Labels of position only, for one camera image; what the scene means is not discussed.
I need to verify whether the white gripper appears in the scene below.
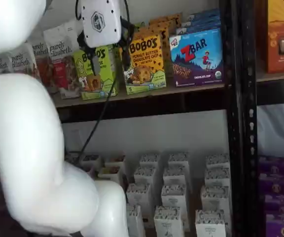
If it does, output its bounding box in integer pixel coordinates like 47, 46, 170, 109
77, 0, 135, 77

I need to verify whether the orange Bobo's box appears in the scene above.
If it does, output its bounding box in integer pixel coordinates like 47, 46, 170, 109
148, 19, 176, 35
149, 12, 183, 27
123, 33, 168, 95
138, 24, 170, 72

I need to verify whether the green Bobo's box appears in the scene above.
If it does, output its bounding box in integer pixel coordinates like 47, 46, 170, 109
111, 37, 124, 60
72, 44, 120, 101
132, 22, 145, 34

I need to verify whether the brown shelf board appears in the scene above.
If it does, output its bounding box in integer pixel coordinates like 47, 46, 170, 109
256, 71, 284, 83
55, 82, 225, 108

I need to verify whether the blue Zbar box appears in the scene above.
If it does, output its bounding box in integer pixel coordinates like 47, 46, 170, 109
175, 21, 222, 35
187, 8, 221, 22
181, 15, 221, 27
169, 27, 224, 87

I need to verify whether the black metal shelf rack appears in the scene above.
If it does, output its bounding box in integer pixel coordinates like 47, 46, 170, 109
54, 0, 244, 237
240, 0, 284, 237

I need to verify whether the large orange snack box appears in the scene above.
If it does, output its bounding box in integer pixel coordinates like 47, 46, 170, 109
256, 0, 284, 74

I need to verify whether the purple snack box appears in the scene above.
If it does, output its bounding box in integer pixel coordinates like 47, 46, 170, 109
264, 194, 284, 218
258, 155, 284, 176
265, 213, 284, 237
258, 172, 284, 196

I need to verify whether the granola bag red label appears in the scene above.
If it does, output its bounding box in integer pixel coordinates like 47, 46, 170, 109
47, 37, 81, 99

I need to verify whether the plain white pouch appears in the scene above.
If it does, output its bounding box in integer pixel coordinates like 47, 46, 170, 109
43, 21, 83, 47

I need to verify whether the granola bag dark red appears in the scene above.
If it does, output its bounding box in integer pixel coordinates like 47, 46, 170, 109
30, 37, 54, 87

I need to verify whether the white carton colourful print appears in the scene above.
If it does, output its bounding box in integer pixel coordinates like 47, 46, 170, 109
104, 155, 127, 173
80, 154, 101, 171
98, 165, 122, 185

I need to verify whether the white pantry carton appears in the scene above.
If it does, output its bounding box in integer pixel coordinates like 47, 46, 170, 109
161, 184, 191, 232
168, 152, 190, 171
163, 166, 187, 188
195, 209, 227, 237
204, 167, 231, 189
139, 153, 161, 171
201, 185, 231, 213
153, 206, 185, 237
128, 204, 146, 237
206, 153, 230, 171
126, 183, 154, 222
134, 166, 158, 187

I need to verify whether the black cable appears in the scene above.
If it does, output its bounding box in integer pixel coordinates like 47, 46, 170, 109
67, 0, 132, 166

